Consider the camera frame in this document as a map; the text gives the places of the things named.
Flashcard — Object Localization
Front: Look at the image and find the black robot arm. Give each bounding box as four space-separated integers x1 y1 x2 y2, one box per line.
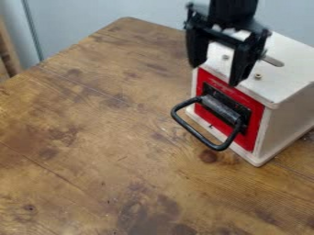
185 0 272 86

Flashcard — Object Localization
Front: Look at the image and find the black metal drawer handle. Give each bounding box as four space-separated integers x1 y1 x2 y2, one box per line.
170 82 253 152

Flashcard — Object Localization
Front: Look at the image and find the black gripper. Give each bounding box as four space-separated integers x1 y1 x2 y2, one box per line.
185 2 272 87

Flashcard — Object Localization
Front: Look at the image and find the red wooden drawer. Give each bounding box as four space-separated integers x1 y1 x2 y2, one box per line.
195 69 265 151

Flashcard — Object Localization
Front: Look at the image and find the wooden post at left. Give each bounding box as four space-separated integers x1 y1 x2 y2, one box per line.
0 16 23 82

